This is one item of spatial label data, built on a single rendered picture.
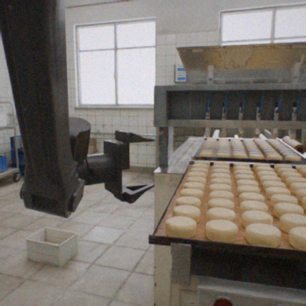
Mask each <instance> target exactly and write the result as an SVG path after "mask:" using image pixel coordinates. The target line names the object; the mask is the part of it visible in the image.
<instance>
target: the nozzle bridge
mask: <svg viewBox="0 0 306 306"><path fill-rule="evenodd" d="M281 90H282V92H283V94H282V99H281V104H280V108H279V120H278V121H273V108H274V107H275V102H279V99H280V94H281V92H280V91H281ZM299 90H301V101H300V105H299V108H298V115H297V121H295V122H294V121H291V110H292V107H293V102H297V104H298V99H299ZM211 91H213V93H212V95H211V99H210V107H211V117H210V118H211V120H206V105H207V102H208V99H209V96H210V93H211ZM227 91H229V94H228V97H227V102H226V107H227V117H226V118H227V119H226V120H221V108H222V107H223V102H225V97H226V94H227ZM245 91H247V92H246V96H245V101H244V105H243V107H244V117H243V118H244V120H238V108H239V103H240V102H242V99H243V96H244V92H245ZM262 91H264V97H263V101H262V107H261V110H262V112H261V120H260V121H255V108H256V107H257V102H260V101H261V97H262ZM154 127H159V167H168V166H169V165H170V164H171V163H172V161H173V127H196V128H265V129H301V130H306V83H258V84H209V85H154Z"/></svg>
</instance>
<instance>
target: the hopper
mask: <svg viewBox="0 0 306 306"><path fill-rule="evenodd" d="M176 50H177V52H178V54H179V56H180V59H181V61H182V64H183V66H184V69H185V72H186V75H187V77H188V80H189V83H190V85H209V84H258V83H306V41H298V42H268V43H253V44H234V45H223V46H192V47H177V48H176Z"/></svg>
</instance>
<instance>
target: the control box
mask: <svg viewBox="0 0 306 306"><path fill-rule="evenodd" d="M220 299H225V300H227V301H229V302H230V303H231V304H232V305H233V306H306V291H300V290H291V289H285V288H276V287H271V286H261V285H256V284H250V283H241V282H236V281H226V280H221V279H212V278H207V277H199V282H198V286H197V306H213V305H214V303H215V302H216V301H217V300H220Z"/></svg>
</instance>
